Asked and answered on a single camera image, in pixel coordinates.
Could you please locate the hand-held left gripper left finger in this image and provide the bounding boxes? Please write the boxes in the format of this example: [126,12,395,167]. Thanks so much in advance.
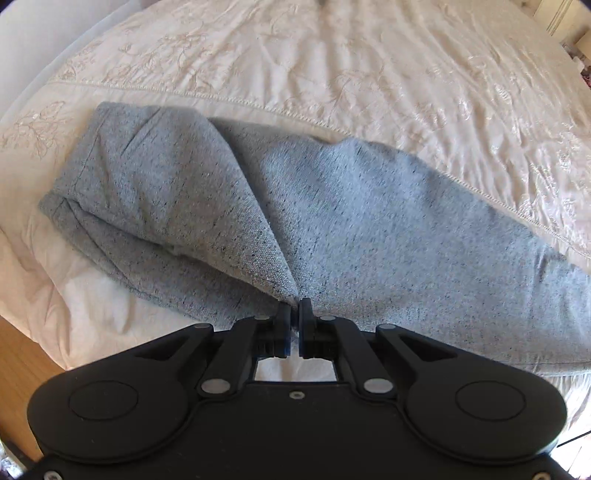
[131,305,293,398]

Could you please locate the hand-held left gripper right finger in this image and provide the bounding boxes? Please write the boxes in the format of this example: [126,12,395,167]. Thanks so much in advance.
[298,298,459,400]

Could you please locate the grey-blue pants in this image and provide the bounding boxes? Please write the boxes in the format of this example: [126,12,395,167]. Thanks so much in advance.
[37,102,591,377]

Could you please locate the cream embroidered bedspread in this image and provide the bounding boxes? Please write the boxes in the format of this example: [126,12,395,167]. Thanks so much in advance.
[0,0,591,430]

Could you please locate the white furniture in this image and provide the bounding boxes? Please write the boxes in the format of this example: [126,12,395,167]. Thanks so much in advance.
[533,0,591,35]

